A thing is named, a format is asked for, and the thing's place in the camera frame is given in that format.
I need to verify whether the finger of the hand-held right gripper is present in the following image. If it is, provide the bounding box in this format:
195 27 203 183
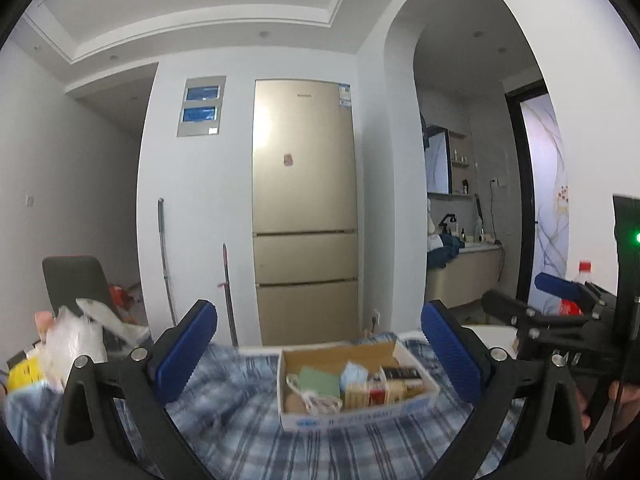
481 289 602 362
533 272 619 317

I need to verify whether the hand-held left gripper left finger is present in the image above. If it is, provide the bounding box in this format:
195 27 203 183
55 299 219 480

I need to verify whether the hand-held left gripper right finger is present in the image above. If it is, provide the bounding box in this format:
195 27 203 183
420 300 586 480

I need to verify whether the red gold cigarette pack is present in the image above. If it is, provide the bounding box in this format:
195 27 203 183
367 379 407 406

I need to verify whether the blue face mask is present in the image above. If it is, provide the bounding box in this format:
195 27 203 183
340 361 370 393

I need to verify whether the cardboard box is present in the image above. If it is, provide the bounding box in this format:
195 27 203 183
276 338 441 433

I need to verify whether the green packet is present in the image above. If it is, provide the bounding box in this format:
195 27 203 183
298 366 342 397

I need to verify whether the white cable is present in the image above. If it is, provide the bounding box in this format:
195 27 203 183
286 374 343 415

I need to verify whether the person's right hand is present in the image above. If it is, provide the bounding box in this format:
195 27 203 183
574 380 626 431

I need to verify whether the red label soda bottle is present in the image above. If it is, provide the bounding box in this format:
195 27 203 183
555 261 596 317

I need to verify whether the dark thin pole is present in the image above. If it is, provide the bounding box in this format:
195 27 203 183
218 243 238 348

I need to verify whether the beige vanity cabinet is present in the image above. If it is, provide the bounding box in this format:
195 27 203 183
425 245 503 311

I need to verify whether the white plastic bag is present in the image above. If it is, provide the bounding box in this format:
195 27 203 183
75 298 151 343

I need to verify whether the red plastic bag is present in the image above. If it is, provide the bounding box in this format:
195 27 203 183
107 284 142 312

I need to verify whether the dark blue towel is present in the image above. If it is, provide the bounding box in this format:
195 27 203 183
427 234 466 268

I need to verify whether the floral glass door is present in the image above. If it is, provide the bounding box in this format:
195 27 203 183
520 95 571 306

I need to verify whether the translucent plastic bag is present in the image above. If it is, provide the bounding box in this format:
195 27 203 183
37 305 108 391

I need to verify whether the grey chair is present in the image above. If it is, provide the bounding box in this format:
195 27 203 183
42 255 123 331

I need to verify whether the yellow packet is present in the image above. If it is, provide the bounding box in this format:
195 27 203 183
7 355 51 406

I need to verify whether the gold refrigerator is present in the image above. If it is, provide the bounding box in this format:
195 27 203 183
251 79 361 348

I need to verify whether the grey electrical panel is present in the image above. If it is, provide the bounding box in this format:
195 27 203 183
176 76 227 139

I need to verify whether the grey mop handle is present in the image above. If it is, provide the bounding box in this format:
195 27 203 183
158 198 178 326

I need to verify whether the black cable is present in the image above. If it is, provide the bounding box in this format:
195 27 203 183
592 382 626 468

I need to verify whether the black door frame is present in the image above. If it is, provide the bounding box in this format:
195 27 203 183
504 80 547 311

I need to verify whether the wall shelf niche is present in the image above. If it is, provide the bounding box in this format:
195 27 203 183
448 130 473 196

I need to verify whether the wall mirror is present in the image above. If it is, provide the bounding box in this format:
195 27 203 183
424 127 451 195

